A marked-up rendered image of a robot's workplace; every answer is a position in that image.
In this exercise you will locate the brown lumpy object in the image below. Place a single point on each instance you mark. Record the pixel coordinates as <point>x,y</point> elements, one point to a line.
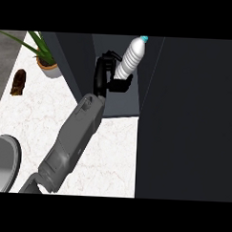
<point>18,81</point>

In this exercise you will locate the green leafy plant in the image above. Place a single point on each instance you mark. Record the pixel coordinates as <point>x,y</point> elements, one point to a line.
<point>42,49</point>

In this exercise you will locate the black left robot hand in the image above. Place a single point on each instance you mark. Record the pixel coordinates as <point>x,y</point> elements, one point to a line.
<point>100,76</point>

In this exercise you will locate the clear plastic water bottle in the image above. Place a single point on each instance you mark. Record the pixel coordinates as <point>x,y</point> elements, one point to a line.
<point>131,58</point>

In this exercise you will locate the grey plant pot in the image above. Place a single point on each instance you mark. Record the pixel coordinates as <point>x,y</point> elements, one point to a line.
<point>50,70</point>

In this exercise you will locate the dark grey cabinet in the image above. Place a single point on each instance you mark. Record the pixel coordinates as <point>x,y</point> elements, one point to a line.
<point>77,60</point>

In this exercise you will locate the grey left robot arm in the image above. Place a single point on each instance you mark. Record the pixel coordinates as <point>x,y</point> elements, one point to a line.
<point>76,129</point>

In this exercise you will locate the grey round pot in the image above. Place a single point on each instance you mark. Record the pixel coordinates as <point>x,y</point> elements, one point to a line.
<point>2,162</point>

